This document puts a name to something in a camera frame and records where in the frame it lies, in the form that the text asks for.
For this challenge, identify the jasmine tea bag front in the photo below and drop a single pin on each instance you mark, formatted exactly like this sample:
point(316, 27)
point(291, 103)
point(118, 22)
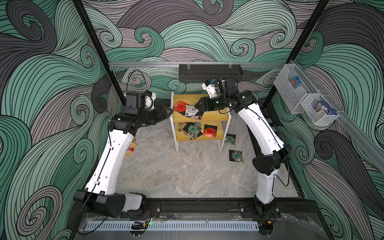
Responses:
point(230, 139)

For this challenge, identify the black perforated wall tray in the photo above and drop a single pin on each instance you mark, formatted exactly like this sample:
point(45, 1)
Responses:
point(202, 73)

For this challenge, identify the clear bin lower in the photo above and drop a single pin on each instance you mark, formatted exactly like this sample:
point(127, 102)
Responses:
point(318, 118)

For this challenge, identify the checkered black chessboard mat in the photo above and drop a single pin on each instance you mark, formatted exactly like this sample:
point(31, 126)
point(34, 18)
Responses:
point(270, 123)

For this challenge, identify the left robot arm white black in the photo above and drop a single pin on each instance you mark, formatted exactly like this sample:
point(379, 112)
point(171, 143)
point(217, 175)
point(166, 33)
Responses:
point(99, 194)

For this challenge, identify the red tea bag lower shelf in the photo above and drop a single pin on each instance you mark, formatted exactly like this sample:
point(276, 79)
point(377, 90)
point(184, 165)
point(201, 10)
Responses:
point(210, 131)

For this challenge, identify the clear bin upper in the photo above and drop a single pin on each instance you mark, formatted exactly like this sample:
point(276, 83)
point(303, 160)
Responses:
point(292, 97)

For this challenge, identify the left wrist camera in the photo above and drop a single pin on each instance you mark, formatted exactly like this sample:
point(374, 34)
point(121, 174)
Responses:
point(139, 102)

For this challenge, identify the red blue item in bin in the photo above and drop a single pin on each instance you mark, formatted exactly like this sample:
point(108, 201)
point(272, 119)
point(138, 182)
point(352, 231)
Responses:
point(295, 82)

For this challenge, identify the white wooden two-tier shelf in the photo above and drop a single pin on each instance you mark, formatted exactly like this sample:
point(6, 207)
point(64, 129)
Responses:
point(222, 121)

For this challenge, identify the red tea bag shelf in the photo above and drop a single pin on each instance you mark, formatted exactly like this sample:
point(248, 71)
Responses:
point(180, 107)
point(210, 131)

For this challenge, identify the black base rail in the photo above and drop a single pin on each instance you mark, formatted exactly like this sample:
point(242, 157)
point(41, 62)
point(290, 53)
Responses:
point(246, 207)

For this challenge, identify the clear bin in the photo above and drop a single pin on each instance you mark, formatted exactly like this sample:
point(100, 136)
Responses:
point(318, 118)
point(292, 97)

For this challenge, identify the white slotted cable duct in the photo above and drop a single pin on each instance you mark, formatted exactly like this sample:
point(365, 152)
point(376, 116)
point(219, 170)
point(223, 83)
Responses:
point(232, 226)

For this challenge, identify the aluminium rail right wall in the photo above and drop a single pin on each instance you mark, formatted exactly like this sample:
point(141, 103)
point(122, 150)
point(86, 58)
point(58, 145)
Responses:
point(373, 152)

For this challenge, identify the orange floral tea bag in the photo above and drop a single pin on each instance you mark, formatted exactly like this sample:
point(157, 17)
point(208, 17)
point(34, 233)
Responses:
point(198, 117)

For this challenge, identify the aluminium rail back wall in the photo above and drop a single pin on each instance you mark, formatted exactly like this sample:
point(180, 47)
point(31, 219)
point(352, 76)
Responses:
point(189, 64)

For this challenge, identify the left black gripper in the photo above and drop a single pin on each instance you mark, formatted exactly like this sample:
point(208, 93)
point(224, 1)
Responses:
point(160, 115)

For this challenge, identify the red tea bag top shelf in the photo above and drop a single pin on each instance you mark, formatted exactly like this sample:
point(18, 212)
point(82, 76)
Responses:
point(180, 107)

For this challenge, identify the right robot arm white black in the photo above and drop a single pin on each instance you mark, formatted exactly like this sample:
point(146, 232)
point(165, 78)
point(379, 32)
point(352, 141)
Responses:
point(245, 105)

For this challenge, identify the blue white box in bin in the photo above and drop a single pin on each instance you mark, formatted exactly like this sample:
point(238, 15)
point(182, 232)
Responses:
point(325, 107)

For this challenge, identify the aluminium rail wall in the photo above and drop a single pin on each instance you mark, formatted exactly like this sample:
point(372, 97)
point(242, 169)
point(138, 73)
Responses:
point(189, 64)
point(373, 152)

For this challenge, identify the jasmine tea bag lower shelf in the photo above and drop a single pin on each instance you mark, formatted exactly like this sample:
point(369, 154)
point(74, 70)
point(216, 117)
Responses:
point(192, 130)

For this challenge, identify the jasmine tea bag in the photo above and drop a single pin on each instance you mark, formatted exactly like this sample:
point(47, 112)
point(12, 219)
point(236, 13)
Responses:
point(230, 139)
point(236, 156)

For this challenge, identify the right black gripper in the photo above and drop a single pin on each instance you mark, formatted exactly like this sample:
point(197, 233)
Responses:
point(208, 104)

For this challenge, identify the red beige packet on floor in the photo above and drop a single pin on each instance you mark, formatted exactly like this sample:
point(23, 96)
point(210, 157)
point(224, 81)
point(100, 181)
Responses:
point(131, 148)

